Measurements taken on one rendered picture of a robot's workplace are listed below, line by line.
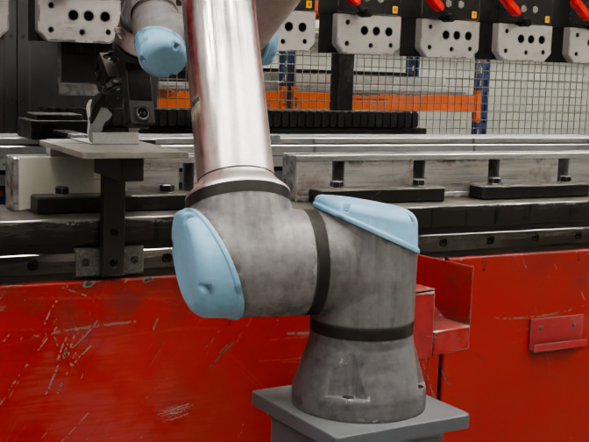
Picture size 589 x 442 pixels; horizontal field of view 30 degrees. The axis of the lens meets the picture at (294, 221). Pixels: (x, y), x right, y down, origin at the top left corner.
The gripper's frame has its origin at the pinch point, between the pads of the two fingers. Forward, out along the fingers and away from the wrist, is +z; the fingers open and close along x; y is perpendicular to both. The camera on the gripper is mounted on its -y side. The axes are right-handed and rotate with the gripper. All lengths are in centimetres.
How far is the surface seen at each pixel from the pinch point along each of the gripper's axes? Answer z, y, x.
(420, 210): 7, -14, -63
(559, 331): 27, -33, -102
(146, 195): 9.3, -5.1, -7.7
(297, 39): -11.1, 16.3, -39.9
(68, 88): 0.4, 13.6, 4.3
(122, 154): -10.4, -13.8, 4.3
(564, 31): -15, 19, -109
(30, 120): 18.5, 23.9, 5.8
